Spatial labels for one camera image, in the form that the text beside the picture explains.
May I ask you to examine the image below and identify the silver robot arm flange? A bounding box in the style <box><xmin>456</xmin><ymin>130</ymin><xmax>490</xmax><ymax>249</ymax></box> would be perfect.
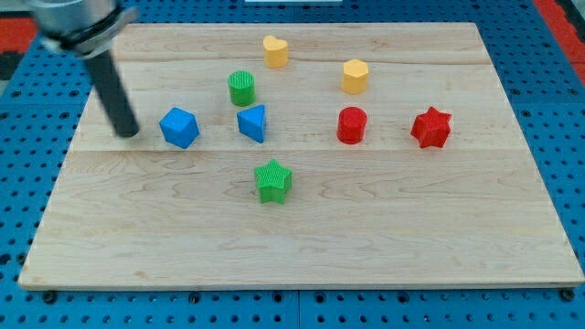
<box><xmin>25</xmin><ymin>0</ymin><xmax>139</xmax><ymax>58</ymax></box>

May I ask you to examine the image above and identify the blue cube block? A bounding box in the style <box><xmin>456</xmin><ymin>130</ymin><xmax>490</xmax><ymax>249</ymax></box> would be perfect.
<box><xmin>159</xmin><ymin>107</ymin><xmax>199</xmax><ymax>149</ymax></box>

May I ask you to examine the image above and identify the light wooden board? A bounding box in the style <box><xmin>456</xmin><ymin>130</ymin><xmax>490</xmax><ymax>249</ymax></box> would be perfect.
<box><xmin>18</xmin><ymin>23</ymin><xmax>584</xmax><ymax>291</ymax></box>

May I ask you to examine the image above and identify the green star block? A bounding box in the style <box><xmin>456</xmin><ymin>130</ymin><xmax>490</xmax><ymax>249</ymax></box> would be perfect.
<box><xmin>253</xmin><ymin>159</ymin><xmax>293</xmax><ymax>204</ymax></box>

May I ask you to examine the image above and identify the blue triangular prism block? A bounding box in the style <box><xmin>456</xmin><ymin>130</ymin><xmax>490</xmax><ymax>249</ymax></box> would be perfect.
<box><xmin>237</xmin><ymin>104</ymin><xmax>266</xmax><ymax>143</ymax></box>

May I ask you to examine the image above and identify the red cylinder block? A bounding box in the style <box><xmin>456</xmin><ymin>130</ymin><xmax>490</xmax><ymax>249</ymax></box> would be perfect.
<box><xmin>336</xmin><ymin>107</ymin><xmax>367</xmax><ymax>144</ymax></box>

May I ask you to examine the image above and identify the green cylinder block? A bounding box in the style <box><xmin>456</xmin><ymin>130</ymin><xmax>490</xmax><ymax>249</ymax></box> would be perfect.
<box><xmin>228</xmin><ymin>70</ymin><xmax>256</xmax><ymax>107</ymax></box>

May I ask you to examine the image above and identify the yellow hexagon block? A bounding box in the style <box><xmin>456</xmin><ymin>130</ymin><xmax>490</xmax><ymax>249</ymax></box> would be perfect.
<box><xmin>341</xmin><ymin>58</ymin><xmax>369</xmax><ymax>94</ymax></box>

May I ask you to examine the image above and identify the yellow heart block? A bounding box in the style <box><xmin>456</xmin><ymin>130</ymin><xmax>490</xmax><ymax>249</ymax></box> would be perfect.
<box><xmin>262</xmin><ymin>35</ymin><xmax>289</xmax><ymax>69</ymax></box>

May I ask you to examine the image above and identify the red star block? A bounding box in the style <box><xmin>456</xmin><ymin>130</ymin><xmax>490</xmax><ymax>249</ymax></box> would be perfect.
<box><xmin>410</xmin><ymin>107</ymin><xmax>452</xmax><ymax>148</ymax></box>

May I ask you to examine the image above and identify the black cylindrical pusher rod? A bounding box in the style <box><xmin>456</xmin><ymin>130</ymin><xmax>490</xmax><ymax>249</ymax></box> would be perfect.
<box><xmin>83</xmin><ymin>50</ymin><xmax>140</xmax><ymax>138</ymax></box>

